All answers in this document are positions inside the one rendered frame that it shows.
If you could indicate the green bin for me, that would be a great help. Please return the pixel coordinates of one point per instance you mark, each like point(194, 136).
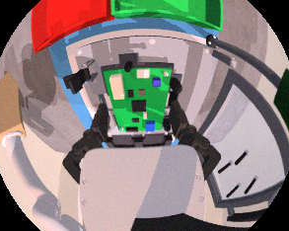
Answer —
point(207, 14)

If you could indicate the red bin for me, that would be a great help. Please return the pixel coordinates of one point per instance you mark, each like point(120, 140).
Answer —
point(51, 19)

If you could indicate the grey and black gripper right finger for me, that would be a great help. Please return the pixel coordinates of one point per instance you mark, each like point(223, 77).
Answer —
point(187, 135)

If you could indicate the green circuit board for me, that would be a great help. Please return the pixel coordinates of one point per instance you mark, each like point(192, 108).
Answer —
point(145, 91)

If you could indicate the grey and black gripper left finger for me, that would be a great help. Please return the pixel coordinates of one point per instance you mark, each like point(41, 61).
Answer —
point(92, 138)

